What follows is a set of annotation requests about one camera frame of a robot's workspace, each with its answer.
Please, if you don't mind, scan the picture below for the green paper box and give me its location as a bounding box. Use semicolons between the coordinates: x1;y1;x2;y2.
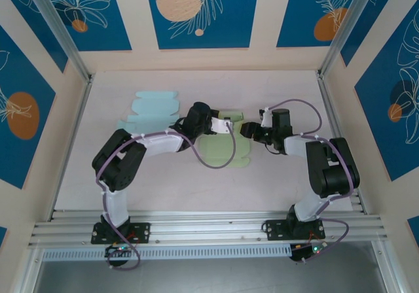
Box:
198;109;252;169

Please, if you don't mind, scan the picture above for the blue floral wall panel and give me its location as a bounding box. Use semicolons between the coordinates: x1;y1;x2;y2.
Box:
145;0;261;50
31;0;133;52
0;0;69;74
354;11;419;182
0;24;57;190
276;0;371;48
340;0;419;67

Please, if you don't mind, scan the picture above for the grey metal sheet panel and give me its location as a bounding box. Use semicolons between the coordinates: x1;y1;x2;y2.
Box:
32;260;389;293

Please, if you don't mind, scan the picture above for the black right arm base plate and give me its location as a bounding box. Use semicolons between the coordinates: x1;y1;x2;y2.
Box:
264;219;327;241

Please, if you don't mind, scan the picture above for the slanted aluminium frame post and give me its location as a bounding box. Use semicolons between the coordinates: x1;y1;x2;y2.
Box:
24;0;93;84
316;0;377;80

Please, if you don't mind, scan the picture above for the white slotted cable duct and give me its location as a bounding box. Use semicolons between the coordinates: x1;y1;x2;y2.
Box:
41;243;294;262

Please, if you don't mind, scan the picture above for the blue paper box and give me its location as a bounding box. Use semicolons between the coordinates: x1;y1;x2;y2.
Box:
117;91;182;133

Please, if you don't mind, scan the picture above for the aluminium mounting rail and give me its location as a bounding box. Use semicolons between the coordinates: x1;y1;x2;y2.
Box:
27;209;389;250

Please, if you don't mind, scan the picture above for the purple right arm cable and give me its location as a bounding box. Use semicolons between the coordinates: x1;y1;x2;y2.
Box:
265;99;356;264

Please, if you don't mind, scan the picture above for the aluminium table side rail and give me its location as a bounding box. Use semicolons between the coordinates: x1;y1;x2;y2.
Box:
316;72;368;215
47;73;95;222

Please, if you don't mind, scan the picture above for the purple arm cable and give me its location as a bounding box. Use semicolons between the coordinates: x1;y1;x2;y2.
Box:
265;99;356;264
95;120;237;271

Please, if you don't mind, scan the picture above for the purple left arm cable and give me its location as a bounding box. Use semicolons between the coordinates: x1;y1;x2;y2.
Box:
95;120;237;271

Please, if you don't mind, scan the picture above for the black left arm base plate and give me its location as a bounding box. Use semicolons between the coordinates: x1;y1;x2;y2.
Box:
90;221;152;245

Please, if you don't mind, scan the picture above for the aluminium frame leg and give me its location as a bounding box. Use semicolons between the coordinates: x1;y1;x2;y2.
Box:
371;240;405;293
14;247;45;293

